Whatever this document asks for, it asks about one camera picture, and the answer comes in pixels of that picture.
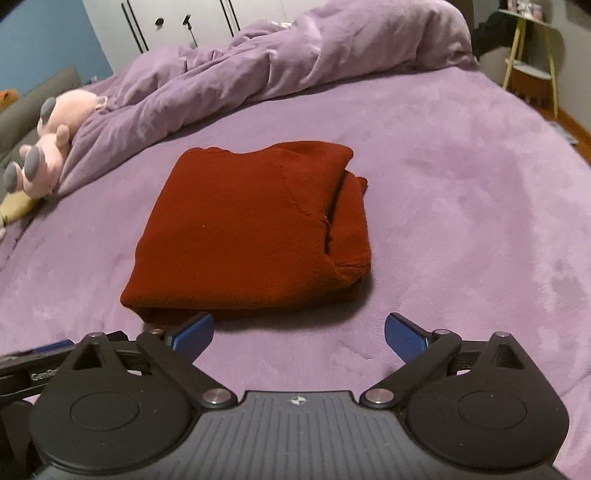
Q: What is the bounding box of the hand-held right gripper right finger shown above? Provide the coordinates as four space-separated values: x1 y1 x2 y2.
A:
360 312 528 409

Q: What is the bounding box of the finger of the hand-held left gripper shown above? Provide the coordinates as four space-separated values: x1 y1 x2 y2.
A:
0 340 77 367

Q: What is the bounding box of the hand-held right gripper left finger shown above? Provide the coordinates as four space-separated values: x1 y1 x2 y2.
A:
69 312 237 409

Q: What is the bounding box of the dark red knit sweater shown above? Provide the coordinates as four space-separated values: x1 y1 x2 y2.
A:
120 141 372 326

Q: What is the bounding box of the purple bed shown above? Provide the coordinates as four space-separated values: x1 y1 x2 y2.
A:
0 60 591 480

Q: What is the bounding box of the yellow plush toy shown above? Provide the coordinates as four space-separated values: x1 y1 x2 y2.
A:
0 188 41 239

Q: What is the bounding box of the pink plush toy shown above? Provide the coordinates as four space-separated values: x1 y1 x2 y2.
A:
4 89 110 200

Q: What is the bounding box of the grey padded headboard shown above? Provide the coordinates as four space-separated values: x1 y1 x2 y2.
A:
0 68 84 163

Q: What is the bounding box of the purple duvet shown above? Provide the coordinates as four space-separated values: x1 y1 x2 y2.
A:
58 0 482 197

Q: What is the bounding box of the white wardrobe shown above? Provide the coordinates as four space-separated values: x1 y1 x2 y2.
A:
83 0 334 73

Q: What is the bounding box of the dark cloth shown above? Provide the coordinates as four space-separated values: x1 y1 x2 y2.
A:
471 11 516 62

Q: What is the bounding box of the bedside table with items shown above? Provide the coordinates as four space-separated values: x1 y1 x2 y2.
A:
498 7 567 119

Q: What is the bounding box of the wrapped flower bouquet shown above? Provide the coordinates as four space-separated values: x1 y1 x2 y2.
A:
507 0 544 18

